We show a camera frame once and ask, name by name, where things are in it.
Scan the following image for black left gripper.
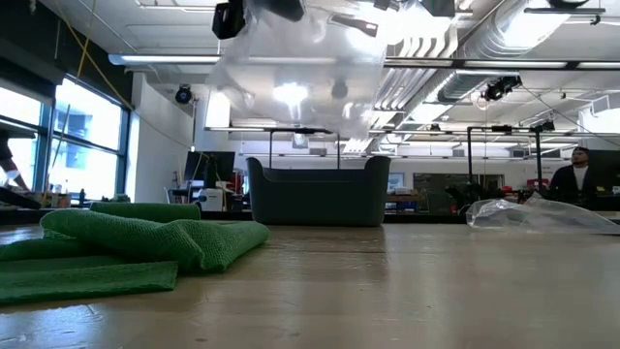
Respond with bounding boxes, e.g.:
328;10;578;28
211;0;379;41

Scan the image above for clear plastic bag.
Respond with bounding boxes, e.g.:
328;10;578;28
465;192;620;237
205;0;388;142

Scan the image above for green elastic bandage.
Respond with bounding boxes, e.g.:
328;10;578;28
0;202;270;306

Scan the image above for person's forearm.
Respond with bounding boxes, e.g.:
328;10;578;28
0;135;31;193

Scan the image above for round black ceiling lamp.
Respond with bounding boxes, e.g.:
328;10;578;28
174;84;194;106
330;79;350;101

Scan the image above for black ceiling spotlight cluster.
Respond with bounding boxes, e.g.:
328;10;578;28
481;74;524;103

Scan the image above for thin ceiling light bar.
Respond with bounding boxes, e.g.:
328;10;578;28
205;125;620;138

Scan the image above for blue-grey plastic bin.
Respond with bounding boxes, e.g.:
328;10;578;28
245;155;391;228

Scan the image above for long ceiling light bar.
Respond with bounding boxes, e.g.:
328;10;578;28
108;52;620;70

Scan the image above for black monitor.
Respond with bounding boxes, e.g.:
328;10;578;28
183;150;236;183
588;148;620;188

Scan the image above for distant black robot arms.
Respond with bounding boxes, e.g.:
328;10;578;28
445;176;553;205

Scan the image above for white computer box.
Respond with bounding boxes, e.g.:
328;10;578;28
198;187;229;212

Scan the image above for person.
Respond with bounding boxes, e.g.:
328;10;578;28
549;146;600;205

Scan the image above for large window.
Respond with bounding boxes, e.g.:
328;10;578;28
0;72;131;207

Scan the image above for brown cardboard box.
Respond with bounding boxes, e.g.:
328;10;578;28
23;181;72;209

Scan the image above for silver ventilation duct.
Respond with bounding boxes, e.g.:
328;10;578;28
438;0;575;104

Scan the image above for black gantry frame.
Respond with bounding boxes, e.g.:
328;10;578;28
467;120;556;195

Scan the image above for black ceiling rail fixture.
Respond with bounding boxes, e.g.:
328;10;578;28
524;0;607;26

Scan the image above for yellow rope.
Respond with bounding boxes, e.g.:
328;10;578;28
52;0;135;111

